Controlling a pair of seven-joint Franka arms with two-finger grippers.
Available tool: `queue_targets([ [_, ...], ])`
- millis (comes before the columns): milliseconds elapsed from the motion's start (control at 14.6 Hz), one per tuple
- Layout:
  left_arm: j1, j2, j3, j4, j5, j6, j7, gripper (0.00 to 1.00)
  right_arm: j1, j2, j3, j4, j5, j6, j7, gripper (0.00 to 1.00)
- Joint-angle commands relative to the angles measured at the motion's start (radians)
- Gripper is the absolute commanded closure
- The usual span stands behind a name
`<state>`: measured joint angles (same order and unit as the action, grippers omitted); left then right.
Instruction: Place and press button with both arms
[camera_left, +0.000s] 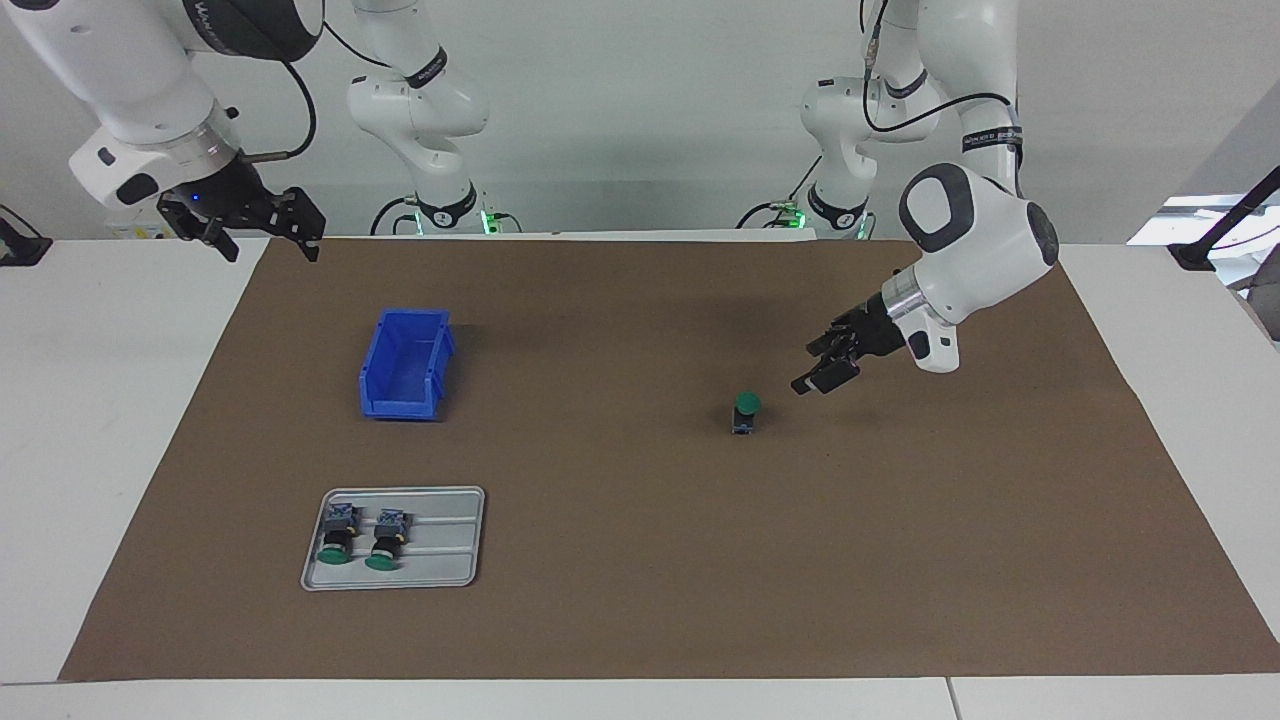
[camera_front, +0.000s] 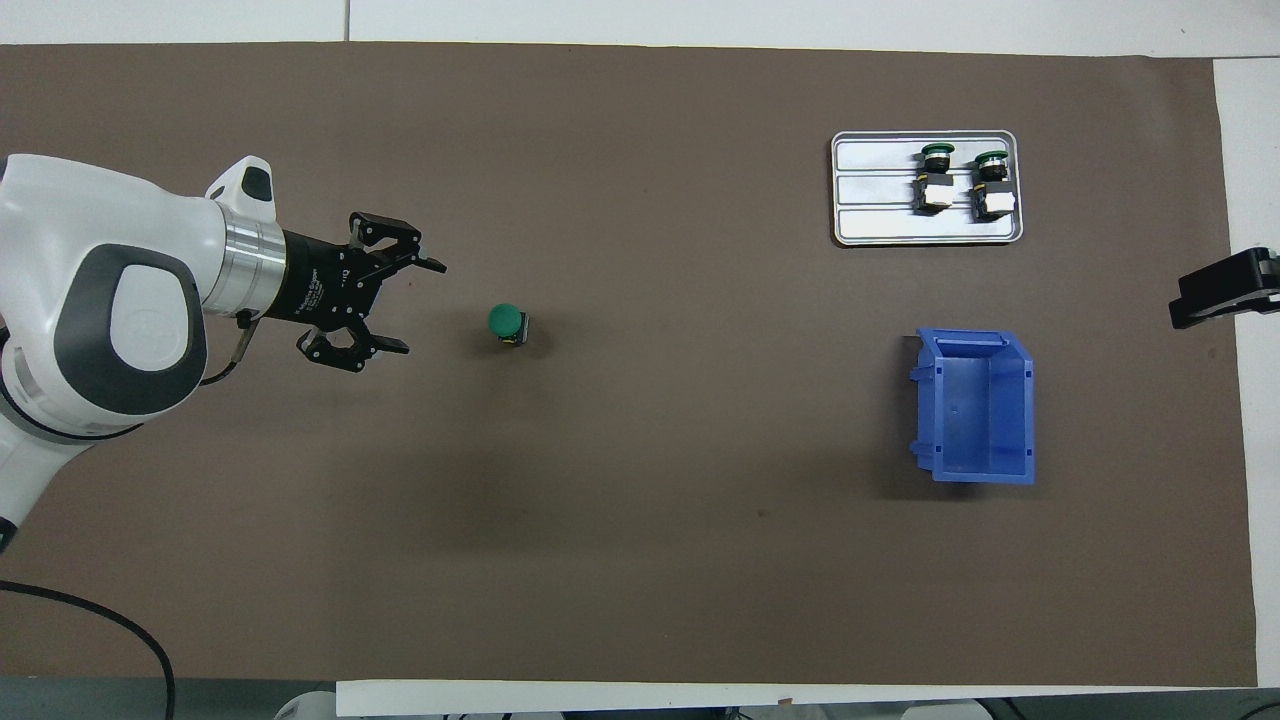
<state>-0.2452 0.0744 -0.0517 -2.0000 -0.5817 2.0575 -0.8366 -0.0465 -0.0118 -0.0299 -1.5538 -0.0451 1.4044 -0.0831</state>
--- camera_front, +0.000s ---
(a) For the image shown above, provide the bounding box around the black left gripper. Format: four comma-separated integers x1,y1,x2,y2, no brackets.
262,211,448,374

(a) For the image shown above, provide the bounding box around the green push button switch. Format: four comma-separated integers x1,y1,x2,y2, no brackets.
487,303,532,349
912,143,956,214
972,150,1019,221

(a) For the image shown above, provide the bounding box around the blue plastic storage bin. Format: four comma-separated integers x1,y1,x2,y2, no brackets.
908,328,1036,486

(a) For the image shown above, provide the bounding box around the brown table mat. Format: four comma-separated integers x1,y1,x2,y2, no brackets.
0,42,1259,689

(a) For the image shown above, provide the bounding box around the silver metal tray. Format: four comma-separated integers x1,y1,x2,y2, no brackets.
830,130,1024,248

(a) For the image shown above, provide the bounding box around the white round object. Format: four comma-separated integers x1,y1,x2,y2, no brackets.
275,688,338,720

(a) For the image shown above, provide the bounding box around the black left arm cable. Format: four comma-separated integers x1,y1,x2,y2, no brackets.
0,308,253,720

